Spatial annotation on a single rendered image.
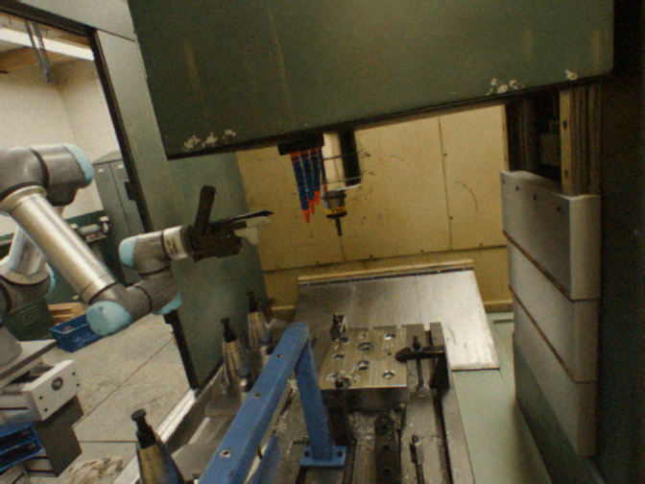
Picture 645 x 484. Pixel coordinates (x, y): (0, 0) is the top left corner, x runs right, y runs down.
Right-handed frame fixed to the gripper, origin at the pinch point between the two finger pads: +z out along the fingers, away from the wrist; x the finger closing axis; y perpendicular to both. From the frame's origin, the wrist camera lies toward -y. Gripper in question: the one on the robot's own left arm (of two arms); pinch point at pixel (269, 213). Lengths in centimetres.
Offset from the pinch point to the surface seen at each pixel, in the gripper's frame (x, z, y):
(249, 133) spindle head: 29.7, 2.8, -17.0
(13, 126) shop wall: -453, -329, -114
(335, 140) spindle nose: 7.6, 18.1, -13.3
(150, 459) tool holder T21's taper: 57, -13, 14
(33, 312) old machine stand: -322, -302, 95
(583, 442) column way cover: 33, 51, 51
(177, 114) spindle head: 26.8, -7.7, -22.3
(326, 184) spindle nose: 7.4, 14.4, -4.6
